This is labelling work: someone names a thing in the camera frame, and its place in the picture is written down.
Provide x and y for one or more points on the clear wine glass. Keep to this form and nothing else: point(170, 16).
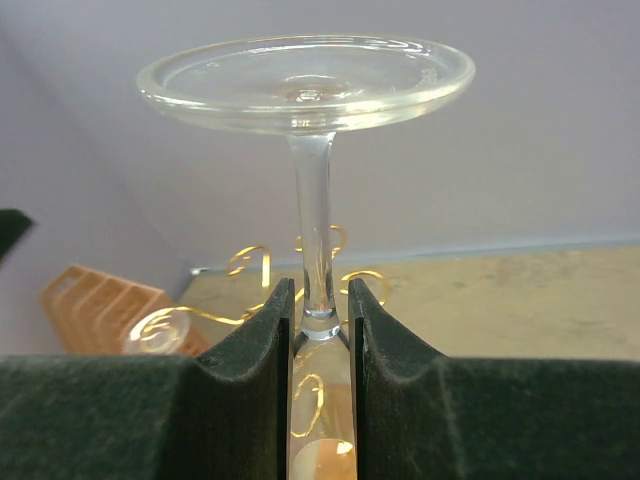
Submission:
point(163, 331)
point(308, 88)

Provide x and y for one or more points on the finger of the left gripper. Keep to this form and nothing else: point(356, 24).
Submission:
point(14, 225)

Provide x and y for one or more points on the orange plastic file organizer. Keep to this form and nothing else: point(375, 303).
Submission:
point(92, 311)

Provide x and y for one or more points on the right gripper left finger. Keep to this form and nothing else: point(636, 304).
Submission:
point(223, 414)

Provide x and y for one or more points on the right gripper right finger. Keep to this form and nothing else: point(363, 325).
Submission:
point(420, 414)

